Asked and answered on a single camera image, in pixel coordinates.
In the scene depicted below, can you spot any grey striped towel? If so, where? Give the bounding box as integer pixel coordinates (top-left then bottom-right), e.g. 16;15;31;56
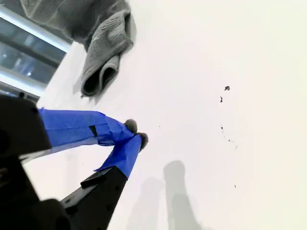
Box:
20;0;134;98

